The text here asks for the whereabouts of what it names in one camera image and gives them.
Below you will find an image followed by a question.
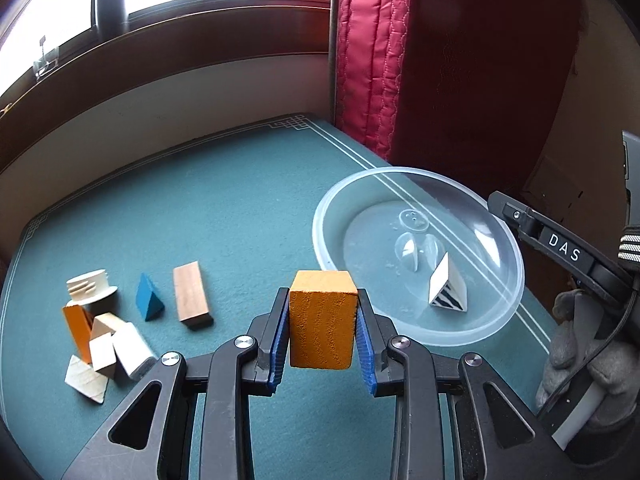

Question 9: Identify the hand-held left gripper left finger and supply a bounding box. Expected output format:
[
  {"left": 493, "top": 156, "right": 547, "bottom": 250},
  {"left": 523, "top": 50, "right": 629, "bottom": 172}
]
[{"left": 62, "top": 287, "right": 292, "bottom": 480}]

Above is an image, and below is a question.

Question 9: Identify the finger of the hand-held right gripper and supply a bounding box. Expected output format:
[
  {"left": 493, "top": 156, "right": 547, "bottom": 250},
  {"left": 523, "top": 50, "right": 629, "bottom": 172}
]
[{"left": 487, "top": 191, "right": 543, "bottom": 250}]

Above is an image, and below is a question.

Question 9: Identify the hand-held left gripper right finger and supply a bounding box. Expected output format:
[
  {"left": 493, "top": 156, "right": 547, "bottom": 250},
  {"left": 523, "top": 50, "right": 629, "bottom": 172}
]
[{"left": 356, "top": 287, "right": 583, "bottom": 480}]

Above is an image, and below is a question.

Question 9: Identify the orange wooden cuboid block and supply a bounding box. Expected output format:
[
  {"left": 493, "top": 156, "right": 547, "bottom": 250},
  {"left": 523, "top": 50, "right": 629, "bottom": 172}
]
[{"left": 289, "top": 270, "right": 359, "bottom": 372}]

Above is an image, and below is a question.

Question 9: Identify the zebra striped triangular block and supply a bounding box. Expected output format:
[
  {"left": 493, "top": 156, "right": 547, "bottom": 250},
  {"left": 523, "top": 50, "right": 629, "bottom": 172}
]
[{"left": 428, "top": 252, "right": 469, "bottom": 312}]

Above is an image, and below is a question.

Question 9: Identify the clear plastic bowl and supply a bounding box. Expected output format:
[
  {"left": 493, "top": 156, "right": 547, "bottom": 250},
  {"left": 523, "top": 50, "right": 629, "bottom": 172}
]
[{"left": 312, "top": 166, "right": 525, "bottom": 347}]

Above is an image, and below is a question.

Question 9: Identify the white rectangular block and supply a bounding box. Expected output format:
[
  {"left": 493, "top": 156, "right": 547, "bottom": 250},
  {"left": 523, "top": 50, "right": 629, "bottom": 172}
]
[{"left": 112, "top": 323, "right": 157, "bottom": 381}]

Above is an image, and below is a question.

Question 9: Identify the light wooden triangular block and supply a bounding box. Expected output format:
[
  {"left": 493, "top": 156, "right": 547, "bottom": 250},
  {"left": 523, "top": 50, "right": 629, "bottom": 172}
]
[{"left": 90, "top": 312, "right": 127, "bottom": 343}]

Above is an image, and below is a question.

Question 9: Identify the small light wooden block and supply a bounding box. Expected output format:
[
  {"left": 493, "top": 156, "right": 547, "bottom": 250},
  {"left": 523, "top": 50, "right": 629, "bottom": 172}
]
[{"left": 89, "top": 335, "right": 119, "bottom": 380}]

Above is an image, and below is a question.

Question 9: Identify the cream threaded round block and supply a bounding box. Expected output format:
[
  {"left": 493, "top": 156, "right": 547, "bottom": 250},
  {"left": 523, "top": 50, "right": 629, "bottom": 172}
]
[{"left": 66, "top": 269, "right": 119, "bottom": 306}]

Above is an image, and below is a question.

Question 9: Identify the orange zebra striped block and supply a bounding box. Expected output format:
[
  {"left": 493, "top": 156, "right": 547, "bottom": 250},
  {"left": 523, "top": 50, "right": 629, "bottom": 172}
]
[{"left": 62, "top": 304, "right": 96, "bottom": 365}]

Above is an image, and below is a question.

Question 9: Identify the person's right hand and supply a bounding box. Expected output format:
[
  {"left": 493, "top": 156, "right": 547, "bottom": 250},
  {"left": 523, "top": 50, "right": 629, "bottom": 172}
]
[{"left": 536, "top": 287, "right": 640, "bottom": 431}]

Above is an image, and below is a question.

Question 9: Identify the brown wooden rectangular block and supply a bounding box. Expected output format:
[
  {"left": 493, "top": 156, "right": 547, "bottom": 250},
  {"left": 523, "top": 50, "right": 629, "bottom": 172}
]
[{"left": 173, "top": 261, "right": 213, "bottom": 330}]

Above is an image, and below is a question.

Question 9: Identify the green table mat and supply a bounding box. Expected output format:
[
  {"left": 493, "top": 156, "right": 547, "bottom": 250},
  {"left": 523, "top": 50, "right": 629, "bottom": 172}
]
[{"left": 0, "top": 112, "right": 561, "bottom": 480}]

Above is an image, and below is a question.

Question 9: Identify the blue triangular block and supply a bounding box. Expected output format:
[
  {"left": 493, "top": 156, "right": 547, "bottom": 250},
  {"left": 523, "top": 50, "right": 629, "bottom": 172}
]
[{"left": 135, "top": 273, "right": 165, "bottom": 322}]

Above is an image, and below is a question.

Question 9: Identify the red quilted curtain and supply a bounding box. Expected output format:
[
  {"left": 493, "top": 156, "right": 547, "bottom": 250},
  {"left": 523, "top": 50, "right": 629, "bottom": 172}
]
[{"left": 336, "top": 0, "right": 588, "bottom": 221}]

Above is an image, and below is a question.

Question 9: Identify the dark wooden window sill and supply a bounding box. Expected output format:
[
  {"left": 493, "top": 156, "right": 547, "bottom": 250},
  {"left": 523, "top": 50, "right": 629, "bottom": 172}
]
[{"left": 0, "top": 0, "right": 333, "bottom": 171}]

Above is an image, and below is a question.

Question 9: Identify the clear drinking glass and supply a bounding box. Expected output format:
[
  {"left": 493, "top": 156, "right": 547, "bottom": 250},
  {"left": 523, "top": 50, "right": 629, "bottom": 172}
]
[{"left": 33, "top": 36, "right": 61, "bottom": 80}]

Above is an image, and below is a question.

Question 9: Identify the black cable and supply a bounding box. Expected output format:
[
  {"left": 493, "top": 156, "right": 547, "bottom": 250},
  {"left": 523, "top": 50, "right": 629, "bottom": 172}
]
[{"left": 537, "top": 292, "right": 640, "bottom": 416}]

